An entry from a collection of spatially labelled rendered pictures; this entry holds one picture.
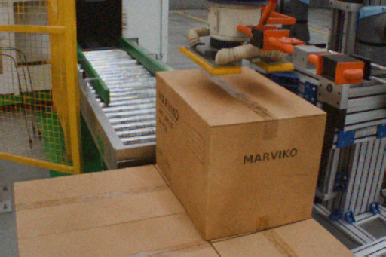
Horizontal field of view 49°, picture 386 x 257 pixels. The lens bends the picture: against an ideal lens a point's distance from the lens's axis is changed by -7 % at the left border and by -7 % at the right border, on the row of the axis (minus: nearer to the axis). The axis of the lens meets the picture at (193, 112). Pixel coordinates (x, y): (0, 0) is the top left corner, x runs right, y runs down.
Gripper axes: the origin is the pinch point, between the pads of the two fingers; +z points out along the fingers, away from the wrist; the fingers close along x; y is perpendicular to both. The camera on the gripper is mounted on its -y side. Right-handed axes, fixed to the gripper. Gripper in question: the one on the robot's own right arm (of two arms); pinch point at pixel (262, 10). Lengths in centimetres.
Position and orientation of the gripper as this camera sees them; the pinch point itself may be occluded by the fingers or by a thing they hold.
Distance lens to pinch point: 193.9
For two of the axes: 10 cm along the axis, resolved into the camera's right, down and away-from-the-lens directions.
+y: 3.3, 3.3, -8.8
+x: 9.4, -0.9, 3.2
